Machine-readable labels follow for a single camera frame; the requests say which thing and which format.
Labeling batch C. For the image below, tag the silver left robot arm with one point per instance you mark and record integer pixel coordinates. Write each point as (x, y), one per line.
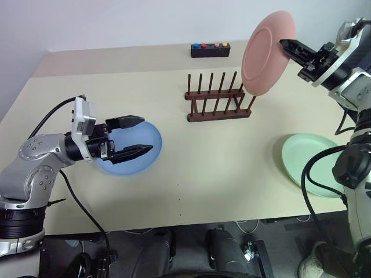
(32, 162)

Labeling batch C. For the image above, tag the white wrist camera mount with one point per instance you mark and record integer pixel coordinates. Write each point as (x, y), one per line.
(349, 32)
(82, 116)

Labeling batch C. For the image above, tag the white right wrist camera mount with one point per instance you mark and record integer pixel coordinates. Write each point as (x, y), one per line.
(349, 32)

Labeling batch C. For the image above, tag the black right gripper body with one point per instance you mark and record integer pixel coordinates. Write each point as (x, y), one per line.
(317, 65)

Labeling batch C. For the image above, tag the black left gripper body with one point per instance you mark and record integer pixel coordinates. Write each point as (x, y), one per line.
(97, 139)

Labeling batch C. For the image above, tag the green plate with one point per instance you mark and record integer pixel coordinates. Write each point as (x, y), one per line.
(301, 156)

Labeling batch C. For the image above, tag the wooden dish rack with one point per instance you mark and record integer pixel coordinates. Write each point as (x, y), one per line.
(217, 113)

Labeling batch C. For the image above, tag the black metal stand base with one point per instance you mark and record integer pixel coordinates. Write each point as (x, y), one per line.
(261, 257)

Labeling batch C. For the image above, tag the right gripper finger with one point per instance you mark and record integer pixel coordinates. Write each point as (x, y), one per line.
(298, 47)
(303, 63)

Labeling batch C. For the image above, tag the blue plate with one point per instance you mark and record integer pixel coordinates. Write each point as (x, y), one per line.
(145, 156)

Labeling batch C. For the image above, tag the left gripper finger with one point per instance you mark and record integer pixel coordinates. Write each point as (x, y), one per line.
(130, 153)
(127, 121)

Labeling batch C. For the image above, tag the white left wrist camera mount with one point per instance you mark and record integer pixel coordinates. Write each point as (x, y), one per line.
(82, 116)

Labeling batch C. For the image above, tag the white sneaker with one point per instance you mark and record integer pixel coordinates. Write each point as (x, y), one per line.
(311, 265)

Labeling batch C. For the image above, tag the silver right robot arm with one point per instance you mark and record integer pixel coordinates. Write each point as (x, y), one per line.
(355, 162)

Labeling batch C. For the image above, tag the pink plate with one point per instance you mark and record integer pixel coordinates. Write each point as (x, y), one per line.
(261, 58)

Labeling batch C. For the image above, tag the black button box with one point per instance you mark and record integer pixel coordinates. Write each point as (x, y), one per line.
(210, 51)

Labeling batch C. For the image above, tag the black zip tie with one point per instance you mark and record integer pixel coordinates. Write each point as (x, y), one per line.
(56, 201)

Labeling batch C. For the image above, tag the dark rounded shape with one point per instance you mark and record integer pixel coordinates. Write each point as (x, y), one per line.
(156, 249)
(226, 249)

